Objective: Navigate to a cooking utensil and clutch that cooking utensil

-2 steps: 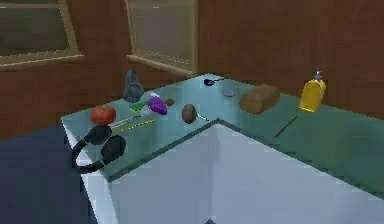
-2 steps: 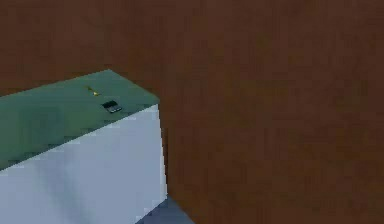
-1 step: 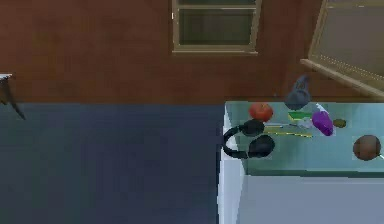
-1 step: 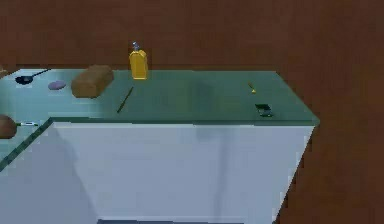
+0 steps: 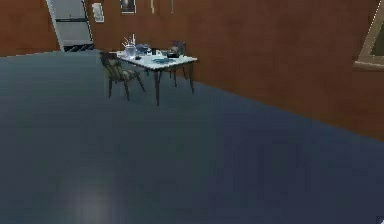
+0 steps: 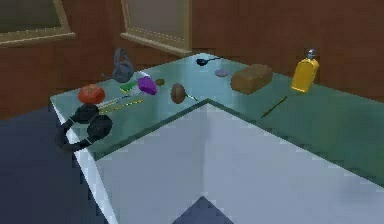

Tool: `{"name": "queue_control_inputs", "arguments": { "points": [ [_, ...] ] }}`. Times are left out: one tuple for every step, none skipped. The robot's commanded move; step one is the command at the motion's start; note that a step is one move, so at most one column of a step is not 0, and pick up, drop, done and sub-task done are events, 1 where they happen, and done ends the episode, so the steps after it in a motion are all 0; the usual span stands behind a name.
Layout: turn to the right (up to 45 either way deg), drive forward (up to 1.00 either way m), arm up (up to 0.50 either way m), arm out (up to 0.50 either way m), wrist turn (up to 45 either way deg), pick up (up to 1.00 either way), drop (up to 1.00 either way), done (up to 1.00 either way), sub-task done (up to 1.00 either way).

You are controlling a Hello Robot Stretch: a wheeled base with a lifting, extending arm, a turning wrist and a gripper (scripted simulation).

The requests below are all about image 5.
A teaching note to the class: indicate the small black box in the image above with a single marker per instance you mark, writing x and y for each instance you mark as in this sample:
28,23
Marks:
172,55

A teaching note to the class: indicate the blue plate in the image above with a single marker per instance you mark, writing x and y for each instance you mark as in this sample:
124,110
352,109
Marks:
161,60

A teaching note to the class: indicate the white table with dark legs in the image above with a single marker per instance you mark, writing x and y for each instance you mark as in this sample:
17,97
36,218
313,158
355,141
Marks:
150,62

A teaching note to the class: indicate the dark wooden chair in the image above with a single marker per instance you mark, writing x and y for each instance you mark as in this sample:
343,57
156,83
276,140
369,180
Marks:
178,47
117,71

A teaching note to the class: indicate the small dark cup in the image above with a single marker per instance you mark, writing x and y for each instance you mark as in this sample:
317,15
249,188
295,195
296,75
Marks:
153,51

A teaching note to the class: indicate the dark blue bowl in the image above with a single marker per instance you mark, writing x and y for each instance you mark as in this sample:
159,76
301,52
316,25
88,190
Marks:
142,48

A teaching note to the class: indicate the glass vase with white sticks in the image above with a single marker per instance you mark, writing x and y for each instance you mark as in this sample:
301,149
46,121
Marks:
130,50

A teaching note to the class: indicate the white room door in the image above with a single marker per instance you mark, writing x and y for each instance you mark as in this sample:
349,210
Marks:
70,23

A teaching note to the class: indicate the beige framed window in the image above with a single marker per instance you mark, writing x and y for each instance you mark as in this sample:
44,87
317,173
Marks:
372,40

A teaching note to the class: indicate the dark framed wall picture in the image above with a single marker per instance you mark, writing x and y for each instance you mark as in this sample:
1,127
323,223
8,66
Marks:
128,6

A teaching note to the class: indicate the white framed wall picture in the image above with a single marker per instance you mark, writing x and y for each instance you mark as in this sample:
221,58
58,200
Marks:
98,12

